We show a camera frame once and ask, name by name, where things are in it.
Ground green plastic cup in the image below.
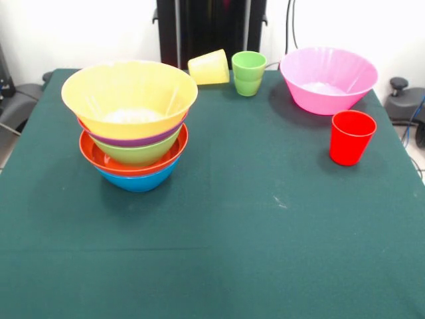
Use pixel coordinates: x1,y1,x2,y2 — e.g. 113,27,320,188
231,51,268,98

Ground yellow plastic cup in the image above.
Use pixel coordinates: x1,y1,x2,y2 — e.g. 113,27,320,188
187,49,230,86

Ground red plastic cup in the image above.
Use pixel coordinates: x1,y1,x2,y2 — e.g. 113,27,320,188
329,110,378,167

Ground black chair base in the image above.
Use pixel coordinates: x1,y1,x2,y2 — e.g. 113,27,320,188
384,76,425,149

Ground red-orange plastic bowl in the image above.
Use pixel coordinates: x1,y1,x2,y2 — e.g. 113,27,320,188
78,122,189,177

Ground orange plastic bowl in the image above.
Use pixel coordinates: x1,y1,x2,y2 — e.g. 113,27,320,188
60,60,199,140

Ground purple plastic bowl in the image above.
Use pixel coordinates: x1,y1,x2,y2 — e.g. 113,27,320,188
76,112,189,149

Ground green plastic bowl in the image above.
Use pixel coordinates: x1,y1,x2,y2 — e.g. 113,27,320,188
92,128,182,167

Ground black hanging cable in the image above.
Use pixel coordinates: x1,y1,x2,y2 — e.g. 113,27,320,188
284,0,300,48

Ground pink plastic bowl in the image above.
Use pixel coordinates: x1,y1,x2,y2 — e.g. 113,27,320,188
279,46,380,116

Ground grey chair base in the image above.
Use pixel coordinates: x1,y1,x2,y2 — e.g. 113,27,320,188
0,82,44,134

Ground large blue plastic bowl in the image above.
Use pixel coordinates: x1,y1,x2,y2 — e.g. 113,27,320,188
95,156,182,193

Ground dark green tablecloth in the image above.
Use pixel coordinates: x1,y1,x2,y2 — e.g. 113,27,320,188
0,68,425,319

